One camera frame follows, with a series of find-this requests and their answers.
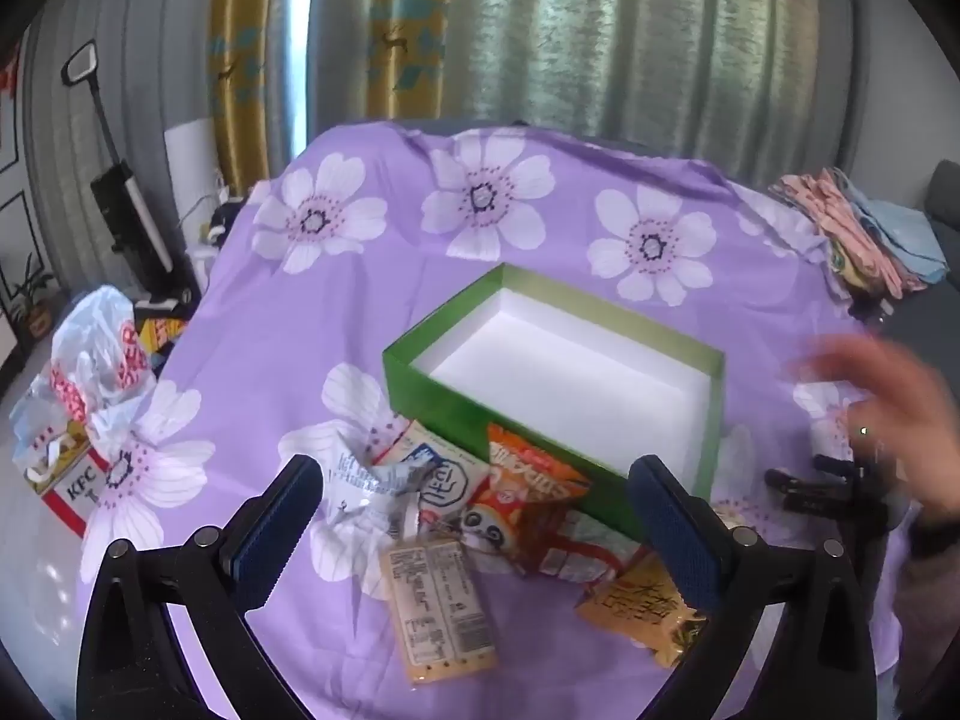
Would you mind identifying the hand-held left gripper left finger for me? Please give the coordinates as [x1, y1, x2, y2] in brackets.
[76, 454, 325, 720]

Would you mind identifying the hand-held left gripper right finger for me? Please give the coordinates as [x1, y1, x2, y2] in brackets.
[628, 454, 878, 720]

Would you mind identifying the red silver snack packet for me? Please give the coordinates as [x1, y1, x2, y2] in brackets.
[559, 506, 650, 586]

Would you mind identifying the yellow snack packet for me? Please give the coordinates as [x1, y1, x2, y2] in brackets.
[576, 551, 710, 670]

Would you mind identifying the orange panda snack bag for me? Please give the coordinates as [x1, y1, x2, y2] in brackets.
[459, 424, 593, 578]

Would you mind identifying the white blue snack packet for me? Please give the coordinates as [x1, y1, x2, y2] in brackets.
[326, 420, 492, 541]

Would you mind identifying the peach labelled snack packet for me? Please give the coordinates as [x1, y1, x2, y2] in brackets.
[379, 536, 500, 687]

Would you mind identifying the green cardboard box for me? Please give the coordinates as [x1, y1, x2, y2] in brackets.
[381, 262, 727, 533]

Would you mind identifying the person's right forearm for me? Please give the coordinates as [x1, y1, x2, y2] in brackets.
[892, 502, 960, 720]

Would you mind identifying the person's right hand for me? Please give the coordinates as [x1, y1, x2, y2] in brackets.
[780, 334, 960, 533]

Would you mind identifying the red white cardboard box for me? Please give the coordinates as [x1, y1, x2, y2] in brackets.
[26, 427, 113, 541]

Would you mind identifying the purple floral tablecloth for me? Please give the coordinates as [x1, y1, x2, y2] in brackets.
[75, 120, 901, 720]

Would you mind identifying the yellow red striped packet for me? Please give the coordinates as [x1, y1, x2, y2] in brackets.
[133, 313, 190, 353]

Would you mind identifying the folded clothes pile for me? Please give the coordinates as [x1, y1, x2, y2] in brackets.
[772, 169, 927, 301]

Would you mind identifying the light blue folded cloth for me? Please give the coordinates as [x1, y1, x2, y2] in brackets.
[855, 191, 950, 286]

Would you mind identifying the white plastic bag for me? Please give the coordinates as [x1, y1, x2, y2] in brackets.
[11, 285, 162, 466]

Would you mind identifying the grey sofa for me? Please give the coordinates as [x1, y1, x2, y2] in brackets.
[874, 157, 960, 406]

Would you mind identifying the black white object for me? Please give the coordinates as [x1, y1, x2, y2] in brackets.
[199, 191, 245, 245]

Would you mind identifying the black upright vacuum cleaner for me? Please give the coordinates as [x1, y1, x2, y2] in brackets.
[60, 45, 197, 297]

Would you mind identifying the white panel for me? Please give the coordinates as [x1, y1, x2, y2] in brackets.
[163, 118, 230, 241]

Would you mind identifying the grey green sheer curtain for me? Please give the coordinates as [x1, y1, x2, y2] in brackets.
[442, 0, 856, 188]

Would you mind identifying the gold patterned curtain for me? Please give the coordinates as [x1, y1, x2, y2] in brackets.
[212, 0, 312, 196]
[366, 0, 451, 121]

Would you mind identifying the grey ribbed curtain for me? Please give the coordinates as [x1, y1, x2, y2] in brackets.
[22, 0, 226, 301]

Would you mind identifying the plant framed wall picture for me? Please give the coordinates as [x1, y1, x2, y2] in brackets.
[0, 191, 57, 350]

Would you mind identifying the red framed wall picture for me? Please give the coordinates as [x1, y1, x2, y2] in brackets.
[0, 37, 23, 173]

